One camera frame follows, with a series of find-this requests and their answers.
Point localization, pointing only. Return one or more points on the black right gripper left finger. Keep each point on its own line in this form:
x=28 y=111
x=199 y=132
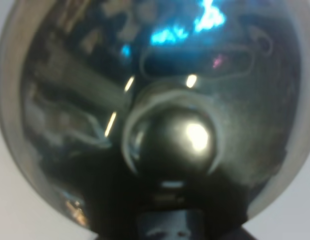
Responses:
x=96 y=236

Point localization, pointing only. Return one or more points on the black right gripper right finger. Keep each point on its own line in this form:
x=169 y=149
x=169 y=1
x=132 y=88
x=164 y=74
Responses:
x=246 y=235

